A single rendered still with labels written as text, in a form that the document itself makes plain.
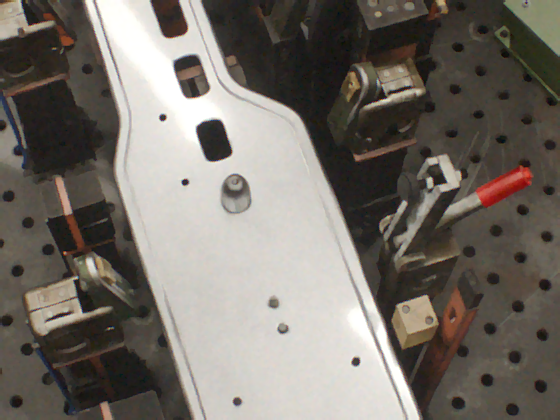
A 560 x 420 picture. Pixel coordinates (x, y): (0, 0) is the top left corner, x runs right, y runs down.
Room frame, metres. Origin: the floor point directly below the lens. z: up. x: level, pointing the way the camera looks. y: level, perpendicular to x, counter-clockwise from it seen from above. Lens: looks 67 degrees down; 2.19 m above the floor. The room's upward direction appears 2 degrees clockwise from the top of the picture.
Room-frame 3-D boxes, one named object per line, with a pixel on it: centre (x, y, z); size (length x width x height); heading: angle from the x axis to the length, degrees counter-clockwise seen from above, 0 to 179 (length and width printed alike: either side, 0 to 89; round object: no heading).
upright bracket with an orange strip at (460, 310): (0.36, -0.18, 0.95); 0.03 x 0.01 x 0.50; 21
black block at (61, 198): (0.52, 0.23, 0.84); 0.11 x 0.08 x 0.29; 111
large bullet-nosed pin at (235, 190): (0.52, 0.05, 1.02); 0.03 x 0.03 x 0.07
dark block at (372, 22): (0.70, -0.11, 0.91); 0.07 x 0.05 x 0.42; 111
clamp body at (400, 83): (0.63, -0.11, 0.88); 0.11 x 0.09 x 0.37; 111
